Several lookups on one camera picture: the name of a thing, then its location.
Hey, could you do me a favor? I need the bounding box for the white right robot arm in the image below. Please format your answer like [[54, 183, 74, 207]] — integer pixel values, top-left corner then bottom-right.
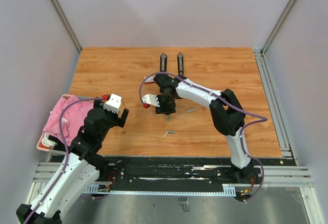
[[154, 73, 253, 183]]

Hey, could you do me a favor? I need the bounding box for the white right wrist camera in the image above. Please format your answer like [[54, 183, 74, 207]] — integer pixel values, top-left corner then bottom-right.
[[142, 94, 160, 108]]

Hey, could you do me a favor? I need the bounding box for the pink plastic basket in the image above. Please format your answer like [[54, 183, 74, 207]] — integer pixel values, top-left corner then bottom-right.
[[36, 93, 100, 155]]

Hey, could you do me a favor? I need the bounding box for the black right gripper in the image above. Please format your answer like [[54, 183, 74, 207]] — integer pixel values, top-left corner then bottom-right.
[[152, 92, 176, 115]]

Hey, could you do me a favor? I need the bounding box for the red white staple box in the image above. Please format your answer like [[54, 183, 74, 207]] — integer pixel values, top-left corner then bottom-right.
[[145, 76, 155, 84]]

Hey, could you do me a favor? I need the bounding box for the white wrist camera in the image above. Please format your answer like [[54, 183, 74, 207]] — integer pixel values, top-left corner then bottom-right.
[[103, 94, 122, 114], [142, 94, 160, 108]]

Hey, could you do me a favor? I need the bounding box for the pink cloth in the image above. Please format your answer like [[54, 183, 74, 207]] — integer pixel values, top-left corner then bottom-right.
[[43, 95, 93, 146]]

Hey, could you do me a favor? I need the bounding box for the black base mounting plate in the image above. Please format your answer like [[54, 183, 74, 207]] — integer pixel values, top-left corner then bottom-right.
[[96, 156, 263, 194]]

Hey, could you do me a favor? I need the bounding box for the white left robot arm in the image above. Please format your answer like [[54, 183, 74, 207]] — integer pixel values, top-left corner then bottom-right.
[[16, 94, 129, 223]]

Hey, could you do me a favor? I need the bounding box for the black stapler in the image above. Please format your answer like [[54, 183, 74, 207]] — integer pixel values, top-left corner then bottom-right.
[[160, 53, 167, 72], [177, 52, 184, 76]]

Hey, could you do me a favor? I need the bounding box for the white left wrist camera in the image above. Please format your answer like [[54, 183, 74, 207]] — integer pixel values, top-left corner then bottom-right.
[[103, 94, 122, 114]]

